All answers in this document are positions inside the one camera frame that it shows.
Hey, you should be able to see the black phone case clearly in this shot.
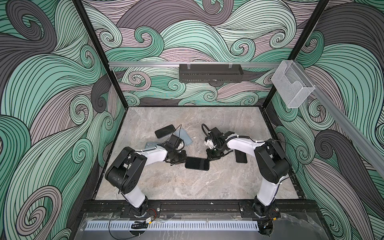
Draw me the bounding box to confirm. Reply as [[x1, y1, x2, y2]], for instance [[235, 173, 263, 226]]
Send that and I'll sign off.
[[185, 157, 210, 171]]

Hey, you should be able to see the black smartphone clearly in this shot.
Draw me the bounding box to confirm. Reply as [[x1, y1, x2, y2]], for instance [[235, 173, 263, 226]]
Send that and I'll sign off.
[[235, 150, 248, 164], [155, 125, 176, 139]]

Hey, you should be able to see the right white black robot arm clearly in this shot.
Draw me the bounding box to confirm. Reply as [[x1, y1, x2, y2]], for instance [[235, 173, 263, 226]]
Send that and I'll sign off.
[[202, 124, 292, 218]]

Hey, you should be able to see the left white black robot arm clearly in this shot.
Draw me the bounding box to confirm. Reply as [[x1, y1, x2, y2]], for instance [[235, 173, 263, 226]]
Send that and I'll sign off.
[[105, 135, 187, 216]]

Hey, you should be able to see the light blue phone case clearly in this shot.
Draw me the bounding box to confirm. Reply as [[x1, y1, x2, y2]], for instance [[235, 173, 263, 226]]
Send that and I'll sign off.
[[174, 128, 193, 147], [145, 142, 159, 149]]

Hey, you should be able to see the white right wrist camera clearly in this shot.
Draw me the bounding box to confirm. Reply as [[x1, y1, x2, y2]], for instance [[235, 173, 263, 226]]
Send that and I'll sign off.
[[204, 138, 215, 150]]

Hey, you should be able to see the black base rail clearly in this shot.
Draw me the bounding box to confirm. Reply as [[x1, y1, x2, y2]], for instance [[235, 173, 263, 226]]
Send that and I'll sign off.
[[80, 199, 319, 218]]

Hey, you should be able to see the black wall tray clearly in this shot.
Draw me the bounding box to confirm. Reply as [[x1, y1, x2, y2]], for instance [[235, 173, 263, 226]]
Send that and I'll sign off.
[[179, 65, 244, 83]]

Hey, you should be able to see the white slotted cable duct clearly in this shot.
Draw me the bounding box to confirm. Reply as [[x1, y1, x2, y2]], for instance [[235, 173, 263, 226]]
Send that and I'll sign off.
[[85, 221, 259, 232]]

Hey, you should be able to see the clear acrylic wall holder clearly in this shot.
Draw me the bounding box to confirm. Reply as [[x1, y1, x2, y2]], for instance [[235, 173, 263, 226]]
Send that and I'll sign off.
[[272, 60, 315, 109]]

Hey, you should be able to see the back aluminium rail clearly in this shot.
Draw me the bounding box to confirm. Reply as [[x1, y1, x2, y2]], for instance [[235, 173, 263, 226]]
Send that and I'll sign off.
[[108, 61, 281, 68]]

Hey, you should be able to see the aluminium rail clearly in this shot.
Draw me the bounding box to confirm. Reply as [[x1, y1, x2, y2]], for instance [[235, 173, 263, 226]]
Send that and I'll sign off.
[[296, 63, 384, 176], [108, 61, 281, 68]]

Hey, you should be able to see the right aluminium rail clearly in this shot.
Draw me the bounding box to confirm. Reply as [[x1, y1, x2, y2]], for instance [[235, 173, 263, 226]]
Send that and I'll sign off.
[[296, 63, 384, 176]]

